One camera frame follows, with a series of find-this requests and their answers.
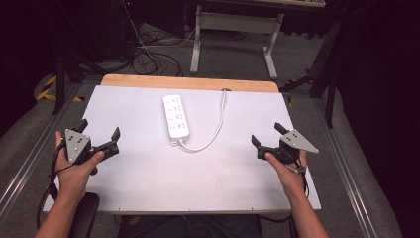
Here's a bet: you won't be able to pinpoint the person's right hand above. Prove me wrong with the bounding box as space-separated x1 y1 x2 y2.
263 151 310 200

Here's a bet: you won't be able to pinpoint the white metal desk frame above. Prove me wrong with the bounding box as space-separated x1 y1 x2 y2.
189 4 285 80

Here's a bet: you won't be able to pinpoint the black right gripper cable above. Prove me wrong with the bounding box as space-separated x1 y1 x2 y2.
259 158 312 224

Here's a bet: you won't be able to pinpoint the wooden desk top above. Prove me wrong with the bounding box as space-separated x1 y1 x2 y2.
211 0 327 9

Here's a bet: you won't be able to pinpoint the black metal stand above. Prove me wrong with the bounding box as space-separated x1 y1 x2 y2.
278 18 343 129
52 19 108 116

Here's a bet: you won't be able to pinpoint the wooden table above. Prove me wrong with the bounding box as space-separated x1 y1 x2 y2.
99 73 281 94

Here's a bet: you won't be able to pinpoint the white table board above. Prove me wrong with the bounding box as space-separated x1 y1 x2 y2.
42 84 323 216

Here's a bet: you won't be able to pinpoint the white power strip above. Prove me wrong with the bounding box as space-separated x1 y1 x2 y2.
161 93 191 146

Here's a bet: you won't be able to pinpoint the tangle of black floor cables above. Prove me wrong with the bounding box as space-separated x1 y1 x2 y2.
122 0 199 78

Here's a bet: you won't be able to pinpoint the white power strip cable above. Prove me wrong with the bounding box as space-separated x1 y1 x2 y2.
178 87 232 154

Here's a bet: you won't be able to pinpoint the person's legs in dark pants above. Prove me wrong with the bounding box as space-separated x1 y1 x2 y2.
117 214 263 238

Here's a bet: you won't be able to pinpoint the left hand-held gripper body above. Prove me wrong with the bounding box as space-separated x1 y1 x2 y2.
63 128 121 177

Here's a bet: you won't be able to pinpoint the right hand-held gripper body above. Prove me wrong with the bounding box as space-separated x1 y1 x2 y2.
257 129 320 175

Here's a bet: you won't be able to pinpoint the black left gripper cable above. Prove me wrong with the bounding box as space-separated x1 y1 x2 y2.
35 140 77 231

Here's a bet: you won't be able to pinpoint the black chair armrest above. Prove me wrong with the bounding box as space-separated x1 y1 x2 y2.
67 191 101 238

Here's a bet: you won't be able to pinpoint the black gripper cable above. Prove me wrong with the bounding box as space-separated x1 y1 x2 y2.
259 158 312 224
35 140 77 231

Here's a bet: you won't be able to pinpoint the person's left hand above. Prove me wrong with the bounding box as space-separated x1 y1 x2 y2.
53 131 106 200

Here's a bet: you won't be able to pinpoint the aluminium frame rail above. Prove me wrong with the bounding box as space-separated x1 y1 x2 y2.
0 82 83 212
311 97 380 238

